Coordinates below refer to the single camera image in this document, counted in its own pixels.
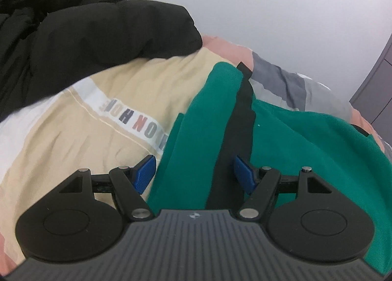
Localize patchwork bedsheet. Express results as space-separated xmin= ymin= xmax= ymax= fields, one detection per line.
xmin=0 ymin=34 xmax=392 ymax=269

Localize grey door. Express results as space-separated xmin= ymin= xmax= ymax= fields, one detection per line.
xmin=350 ymin=34 xmax=392 ymax=125

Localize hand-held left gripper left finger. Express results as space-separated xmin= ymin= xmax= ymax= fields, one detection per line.
xmin=55 ymin=155 xmax=157 ymax=222

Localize black puffer jacket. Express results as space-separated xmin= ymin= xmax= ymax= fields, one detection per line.
xmin=0 ymin=0 xmax=203 ymax=124

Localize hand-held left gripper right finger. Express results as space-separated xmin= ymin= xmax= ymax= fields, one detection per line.
xmin=233 ymin=155 xmax=337 ymax=222

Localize green zip hoodie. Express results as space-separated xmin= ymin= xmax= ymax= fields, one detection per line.
xmin=147 ymin=62 xmax=392 ymax=269

